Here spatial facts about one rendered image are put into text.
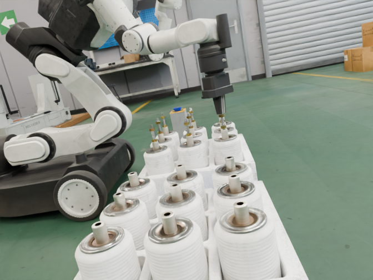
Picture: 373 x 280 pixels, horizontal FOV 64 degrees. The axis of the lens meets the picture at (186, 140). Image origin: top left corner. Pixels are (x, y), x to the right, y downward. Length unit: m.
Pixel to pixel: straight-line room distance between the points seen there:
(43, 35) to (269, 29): 5.17
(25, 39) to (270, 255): 1.25
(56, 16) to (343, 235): 1.23
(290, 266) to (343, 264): 0.32
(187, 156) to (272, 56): 5.31
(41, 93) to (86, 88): 3.32
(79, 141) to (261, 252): 1.08
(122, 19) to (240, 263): 0.86
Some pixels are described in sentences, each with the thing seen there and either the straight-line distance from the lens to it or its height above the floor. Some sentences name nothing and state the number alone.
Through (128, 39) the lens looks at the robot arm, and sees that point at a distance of 1.06.
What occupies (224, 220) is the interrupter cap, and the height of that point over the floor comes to 0.25.
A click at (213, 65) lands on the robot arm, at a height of 0.49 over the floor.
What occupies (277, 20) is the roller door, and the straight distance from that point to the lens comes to 6.25.
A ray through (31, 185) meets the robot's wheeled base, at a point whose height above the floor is 0.16.
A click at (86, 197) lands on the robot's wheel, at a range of 1.24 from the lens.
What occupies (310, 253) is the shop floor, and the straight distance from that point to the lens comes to 0.86.
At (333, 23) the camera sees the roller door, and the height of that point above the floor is 0.75.
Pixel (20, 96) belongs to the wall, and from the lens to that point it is 7.18.
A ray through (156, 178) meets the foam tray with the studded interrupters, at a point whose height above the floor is 0.18.
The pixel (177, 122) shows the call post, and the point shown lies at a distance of 1.37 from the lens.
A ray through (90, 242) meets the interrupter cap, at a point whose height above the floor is 0.25.
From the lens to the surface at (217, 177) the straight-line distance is 0.69.
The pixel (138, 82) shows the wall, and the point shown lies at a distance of 6.23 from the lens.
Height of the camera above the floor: 0.50
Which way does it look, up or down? 14 degrees down
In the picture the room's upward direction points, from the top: 11 degrees counter-clockwise
